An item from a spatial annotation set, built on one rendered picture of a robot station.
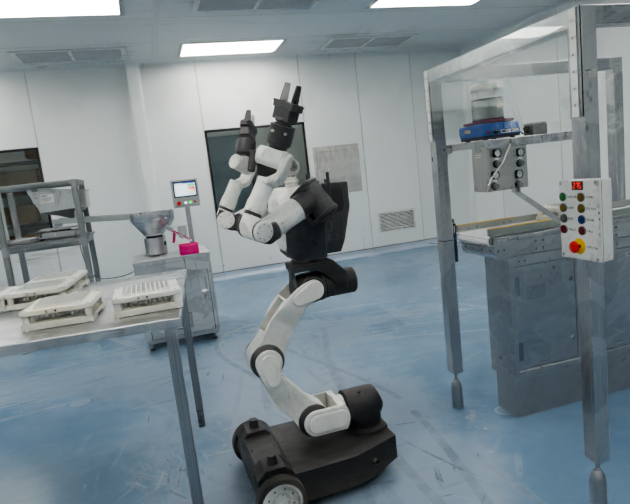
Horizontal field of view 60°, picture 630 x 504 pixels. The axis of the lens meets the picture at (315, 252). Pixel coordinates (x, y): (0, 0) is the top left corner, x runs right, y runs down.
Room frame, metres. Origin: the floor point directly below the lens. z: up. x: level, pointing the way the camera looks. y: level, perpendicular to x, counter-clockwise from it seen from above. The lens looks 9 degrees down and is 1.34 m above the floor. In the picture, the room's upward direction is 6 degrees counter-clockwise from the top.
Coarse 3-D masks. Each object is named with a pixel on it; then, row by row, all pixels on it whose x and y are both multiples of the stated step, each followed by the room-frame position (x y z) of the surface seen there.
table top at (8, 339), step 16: (176, 272) 2.82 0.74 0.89; (96, 288) 2.61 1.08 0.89; (112, 288) 2.56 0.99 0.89; (0, 320) 2.12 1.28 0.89; (16, 320) 2.08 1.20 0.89; (96, 320) 1.93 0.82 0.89; (112, 320) 1.90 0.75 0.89; (128, 320) 1.87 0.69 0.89; (144, 320) 1.84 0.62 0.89; (160, 320) 1.82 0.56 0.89; (176, 320) 1.83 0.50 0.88; (0, 336) 1.85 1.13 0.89; (16, 336) 1.82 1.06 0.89; (32, 336) 1.80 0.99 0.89; (48, 336) 1.77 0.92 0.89; (64, 336) 1.76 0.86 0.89; (80, 336) 1.76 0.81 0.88; (96, 336) 1.77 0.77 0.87; (112, 336) 1.78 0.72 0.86; (0, 352) 1.72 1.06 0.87; (16, 352) 1.72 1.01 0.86
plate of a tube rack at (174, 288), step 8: (168, 280) 2.19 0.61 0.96; (176, 280) 2.17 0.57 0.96; (120, 288) 2.13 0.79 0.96; (136, 288) 2.09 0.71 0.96; (160, 288) 2.03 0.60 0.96; (176, 288) 1.99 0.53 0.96; (120, 296) 1.96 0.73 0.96; (128, 296) 1.94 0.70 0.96; (136, 296) 1.94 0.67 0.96; (144, 296) 1.94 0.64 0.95; (152, 296) 1.95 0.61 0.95; (160, 296) 1.96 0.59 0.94; (112, 304) 1.91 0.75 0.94
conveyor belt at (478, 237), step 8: (616, 208) 2.95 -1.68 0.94; (616, 216) 2.66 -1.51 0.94; (624, 216) 2.68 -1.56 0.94; (512, 224) 2.79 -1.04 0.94; (464, 232) 2.70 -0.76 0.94; (472, 232) 2.67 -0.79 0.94; (480, 232) 2.64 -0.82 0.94; (520, 232) 2.51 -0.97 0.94; (464, 240) 2.65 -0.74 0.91; (472, 240) 2.58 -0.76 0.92; (480, 240) 2.52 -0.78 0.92; (488, 240) 2.47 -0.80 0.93
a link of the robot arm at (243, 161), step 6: (240, 150) 2.47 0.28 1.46; (246, 150) 2.47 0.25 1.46; (252, 150) 2.46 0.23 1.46; (234, 156) 2.45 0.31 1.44; (240, 156) 2.45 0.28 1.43; (246, 156) 2.47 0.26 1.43; (252, 156) 2.45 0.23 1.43; (234, 162) 2.44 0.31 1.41; (240, 162) 2.43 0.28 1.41; (246, 162) 2.46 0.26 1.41; (252, 162) 2.44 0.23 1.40; (234, 168) 2.44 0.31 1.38; (240, 168) 2.45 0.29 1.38; (246, 168) 2.46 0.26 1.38; (252, 168) 2.44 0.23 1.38; (246, 174) 2.50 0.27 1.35
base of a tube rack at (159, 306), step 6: (162, 300) 2.02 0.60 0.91; (180, 300) 1.99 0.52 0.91; (138, 306) 1.97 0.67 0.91; (144, 306) 1.95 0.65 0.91; (150, 306) 1.95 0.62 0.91; (156, 306) 1.95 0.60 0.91; (162, 306) 1.96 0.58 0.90; (168, 306) 1.97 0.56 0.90; (174, 306) 1.97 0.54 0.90; (114, 312) 1.91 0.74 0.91; (120, 312) 1.92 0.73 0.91; (126, 312) 1.92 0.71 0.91; (132, 312) 1.93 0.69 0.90; (138, 312) 1.93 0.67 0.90; (144, 312) 1.94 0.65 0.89; (150, 312) 1.95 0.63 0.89; (114, 318) 1.91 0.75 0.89
